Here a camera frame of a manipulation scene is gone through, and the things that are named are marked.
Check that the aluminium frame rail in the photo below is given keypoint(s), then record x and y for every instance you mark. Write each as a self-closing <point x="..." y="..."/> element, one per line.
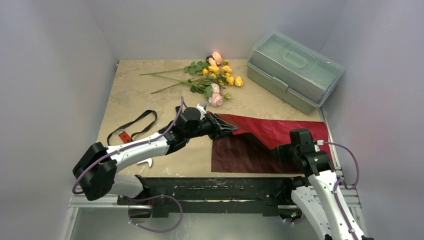
<point x="316" y="193"/>

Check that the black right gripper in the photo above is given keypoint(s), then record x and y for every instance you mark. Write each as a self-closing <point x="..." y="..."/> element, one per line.
<point x="281" y="154"/>

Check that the yellow fake flower stem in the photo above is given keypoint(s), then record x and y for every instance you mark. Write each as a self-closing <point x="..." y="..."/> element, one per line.
<point x="206" y="78"/>

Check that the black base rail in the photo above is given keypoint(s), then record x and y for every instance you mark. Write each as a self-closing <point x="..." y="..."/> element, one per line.
<point x="214" y="195"/>

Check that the green plastic toolbox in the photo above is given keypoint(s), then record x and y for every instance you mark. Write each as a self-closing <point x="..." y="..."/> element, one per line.
<point x="294" y="73"/>

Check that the peach fake rose stem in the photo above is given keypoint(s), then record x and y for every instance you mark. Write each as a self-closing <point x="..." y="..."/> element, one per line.
<point x="212" y="59"/>

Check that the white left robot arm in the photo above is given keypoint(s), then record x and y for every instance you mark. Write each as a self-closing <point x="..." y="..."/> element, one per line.
<point x="97" y="171"/>

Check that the pink fake rose stem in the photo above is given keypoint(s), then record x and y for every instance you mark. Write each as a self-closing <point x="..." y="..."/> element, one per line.
<point x="215" y="96"/>

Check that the dark red wrapping paper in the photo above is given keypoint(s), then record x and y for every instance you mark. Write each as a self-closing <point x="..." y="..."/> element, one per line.
<point x="249" y="149"/>

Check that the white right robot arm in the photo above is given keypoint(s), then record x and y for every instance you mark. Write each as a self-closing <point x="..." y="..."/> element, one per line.
<point x="317" y="193"/>

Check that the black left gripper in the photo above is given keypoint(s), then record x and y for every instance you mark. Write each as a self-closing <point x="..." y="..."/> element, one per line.
<point x="218" y="127"/>

